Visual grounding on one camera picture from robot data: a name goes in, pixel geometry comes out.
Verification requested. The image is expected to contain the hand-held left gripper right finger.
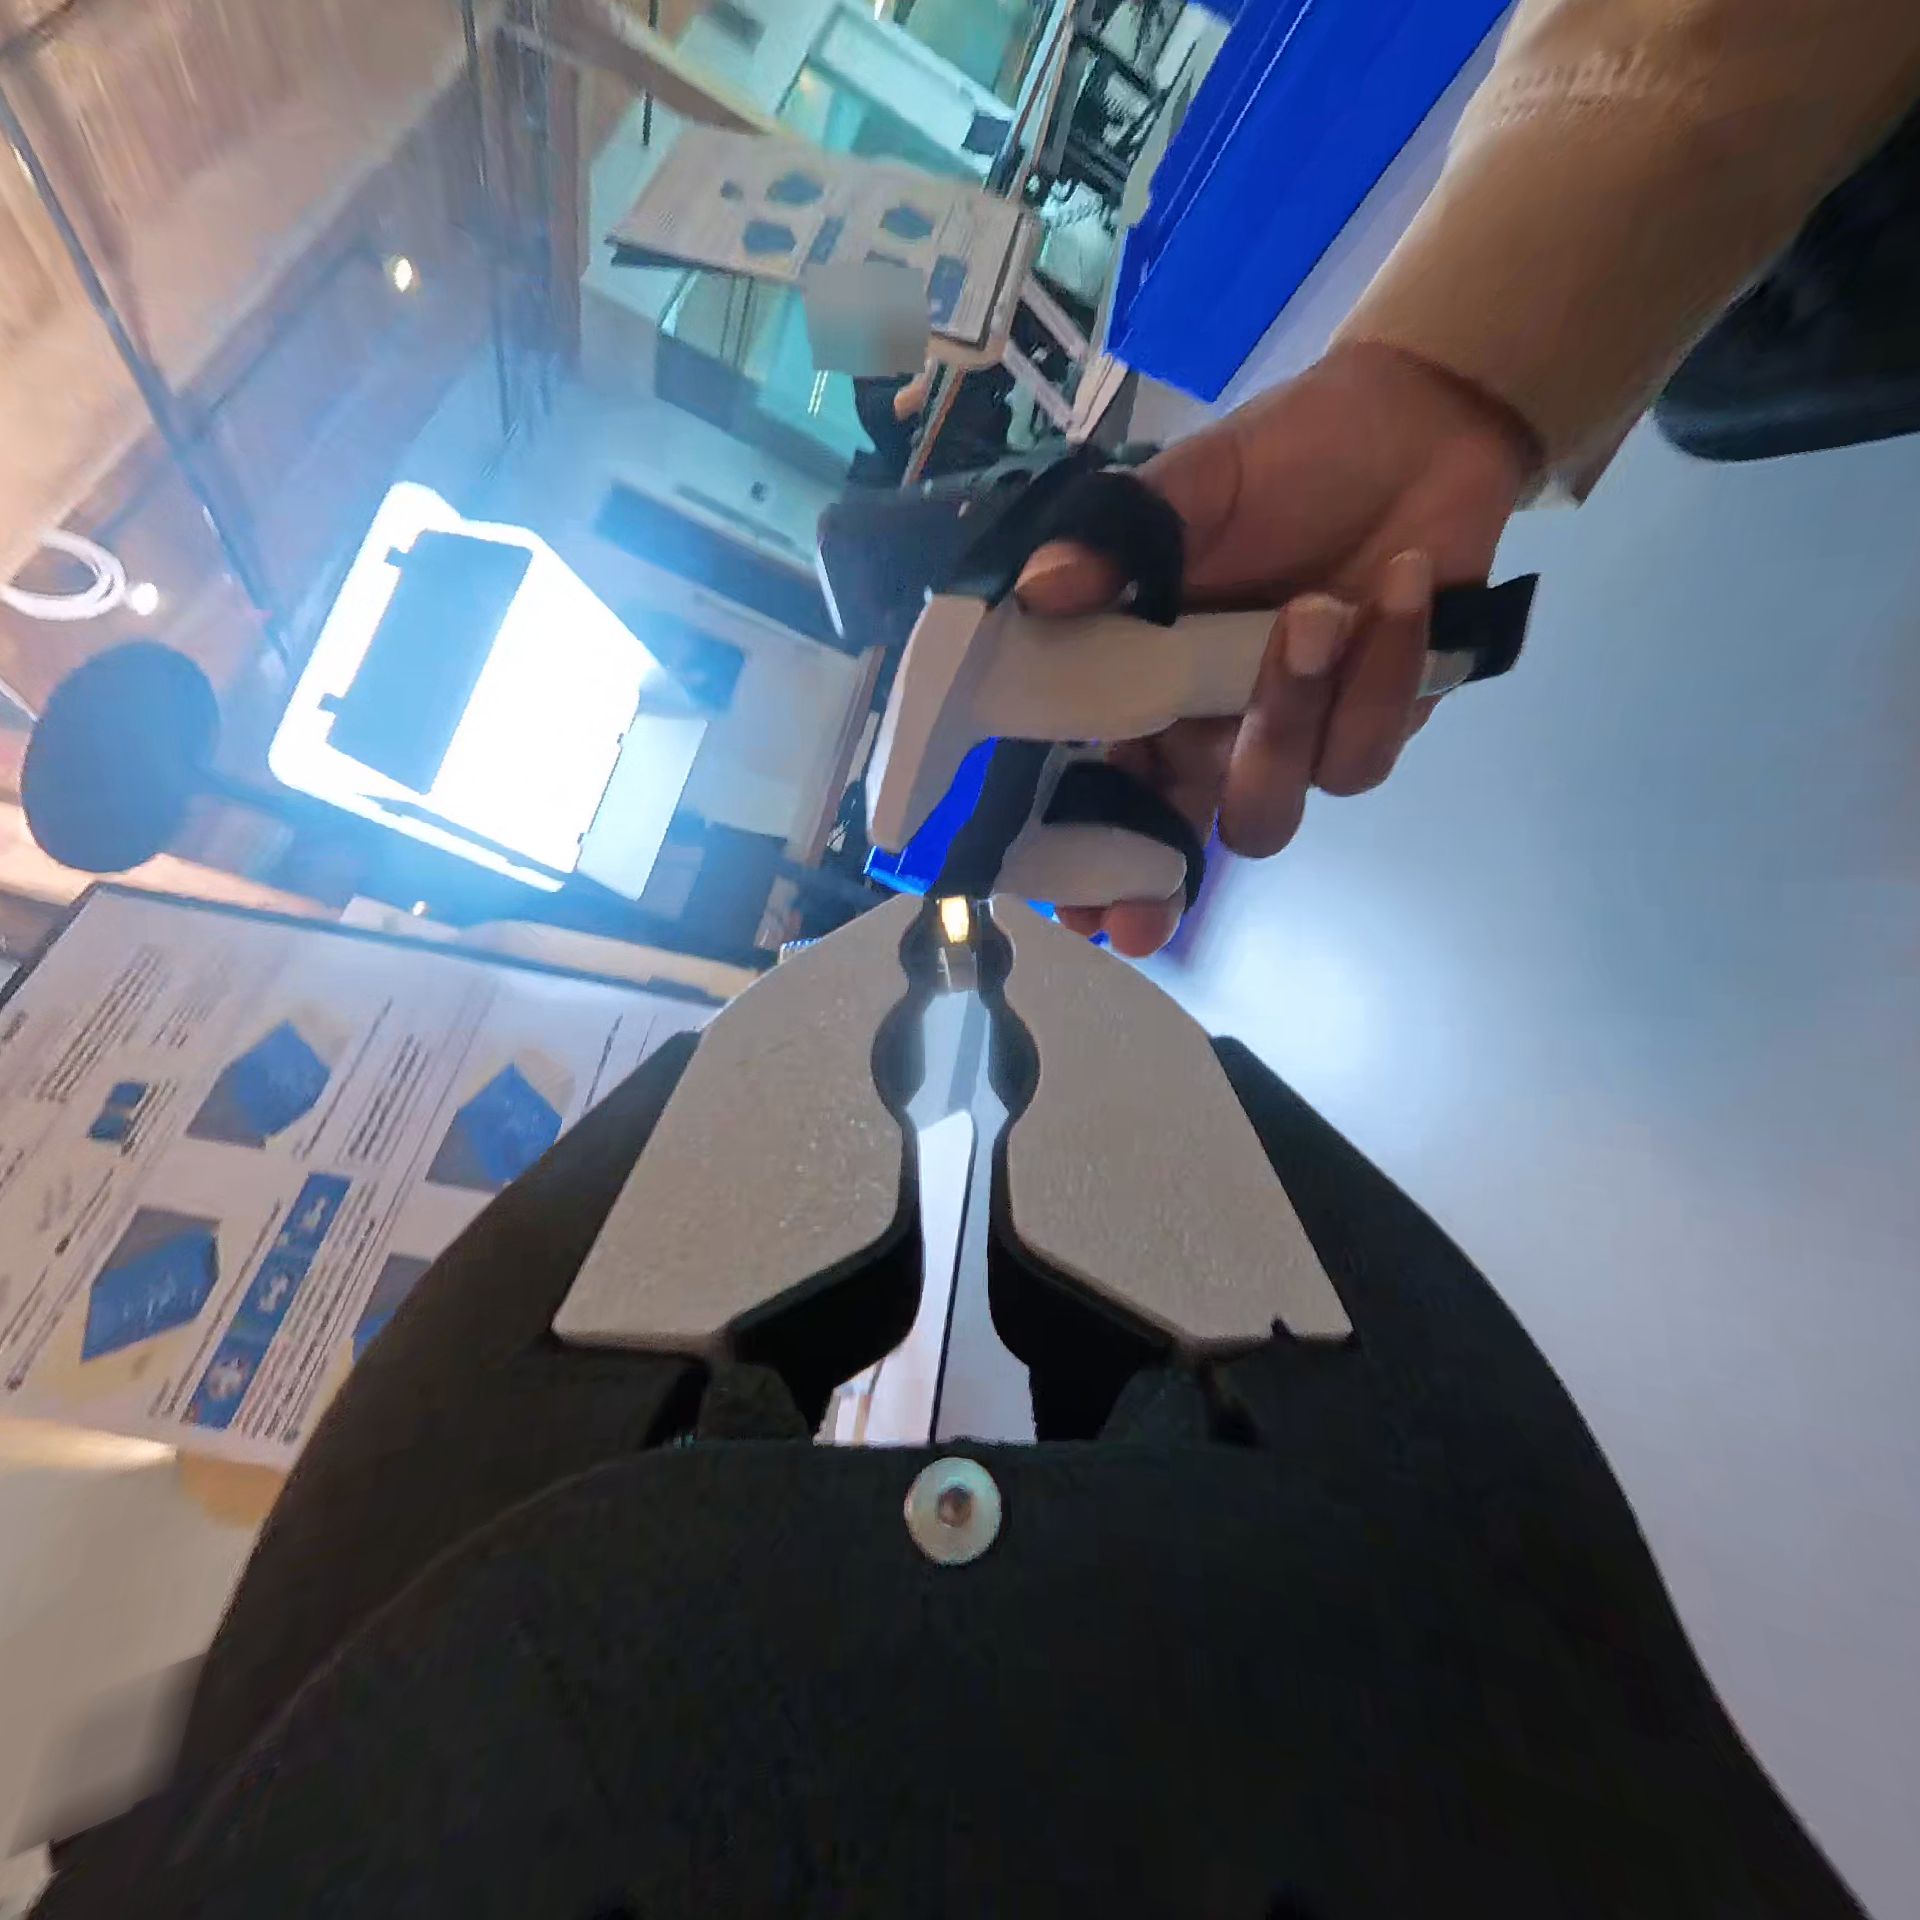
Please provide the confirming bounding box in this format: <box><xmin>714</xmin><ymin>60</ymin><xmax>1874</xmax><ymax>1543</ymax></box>
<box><xmin>986</xmin><ymin>896</ymin><xmax>1359</xmax><ymax>1357</ymax></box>

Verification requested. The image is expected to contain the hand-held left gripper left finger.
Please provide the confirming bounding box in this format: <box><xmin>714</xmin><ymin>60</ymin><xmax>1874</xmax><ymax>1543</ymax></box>
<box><xmin>555</xmin><ymin>896</ymin><xmax>932</xmax><ymax>1357</ymax></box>

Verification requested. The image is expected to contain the blue plastic bin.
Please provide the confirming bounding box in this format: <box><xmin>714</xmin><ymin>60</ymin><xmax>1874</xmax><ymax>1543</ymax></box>
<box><xmin>1105</xmin><ymin>0</ymin><xmax>1519</xmax><ymax>406</ymax></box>
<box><xmin>865</xmin><ymin>738</ymin><xmax>1009</xmax><ymax>902</ymax></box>

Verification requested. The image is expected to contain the person's right forearm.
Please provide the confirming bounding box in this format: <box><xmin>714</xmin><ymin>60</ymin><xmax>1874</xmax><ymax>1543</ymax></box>
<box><xmin>1336</xmin><ymin>0</ymin><xmax>1920</xmax><ymax>504</ymax></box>

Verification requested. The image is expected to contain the person's right hand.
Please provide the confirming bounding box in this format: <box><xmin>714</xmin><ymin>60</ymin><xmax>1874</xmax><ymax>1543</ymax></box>
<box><xmin>1015</xmin><ymin>341</ymin><xmax>1550</xmax><ymax>961</ymax></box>

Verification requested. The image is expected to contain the white instruction sheet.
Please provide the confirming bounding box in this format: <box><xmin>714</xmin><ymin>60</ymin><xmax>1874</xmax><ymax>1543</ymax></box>
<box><xmin>0</xmin><ymin>886</ymin><xmax>722</xmax><ymax>1442</ymax></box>

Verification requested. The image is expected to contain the cardboard sign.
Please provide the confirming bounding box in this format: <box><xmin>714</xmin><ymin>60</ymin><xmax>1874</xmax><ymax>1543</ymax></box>
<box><xmin>611</xmin><ymin>135</ymin><xmax>1042</xmax><ymax>338</ymax></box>

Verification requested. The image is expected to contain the studio softbox light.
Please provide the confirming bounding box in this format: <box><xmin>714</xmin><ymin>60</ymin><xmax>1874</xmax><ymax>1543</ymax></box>
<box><xmin>265</xmin><ymin>480</ymin><xmax>656</xmax><ymax>893</ymax></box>

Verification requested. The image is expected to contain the black round lamp head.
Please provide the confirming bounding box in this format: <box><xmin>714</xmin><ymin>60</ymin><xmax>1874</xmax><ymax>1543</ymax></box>
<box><xmin>25</xmin><ymin>637</ymin><xmax>302</xmax><ymax>877</ymax></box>

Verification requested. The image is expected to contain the black chair armrest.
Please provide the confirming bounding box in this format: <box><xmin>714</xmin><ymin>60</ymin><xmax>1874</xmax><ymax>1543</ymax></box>
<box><xmin>1650</xmin><ymin>180</ymin><xmax>1920</xmax><ymax>466</ymax></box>

